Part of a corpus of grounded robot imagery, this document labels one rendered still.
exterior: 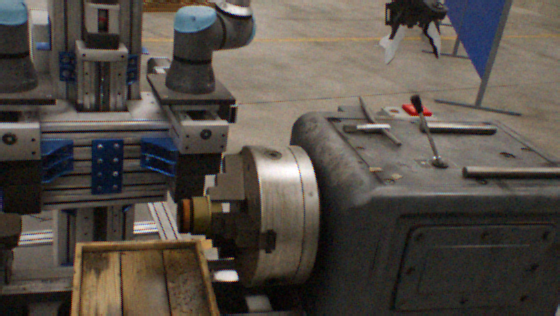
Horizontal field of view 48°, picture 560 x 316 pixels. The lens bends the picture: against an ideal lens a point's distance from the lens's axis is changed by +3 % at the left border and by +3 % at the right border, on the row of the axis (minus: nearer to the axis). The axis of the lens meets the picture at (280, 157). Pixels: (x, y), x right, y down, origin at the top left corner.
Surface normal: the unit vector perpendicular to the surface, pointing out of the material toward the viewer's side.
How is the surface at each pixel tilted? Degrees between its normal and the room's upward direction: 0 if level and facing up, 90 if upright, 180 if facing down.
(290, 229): 71
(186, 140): 90
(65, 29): 90
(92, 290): 0
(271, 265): 100
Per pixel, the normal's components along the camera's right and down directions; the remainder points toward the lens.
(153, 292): 0.14, -0.90
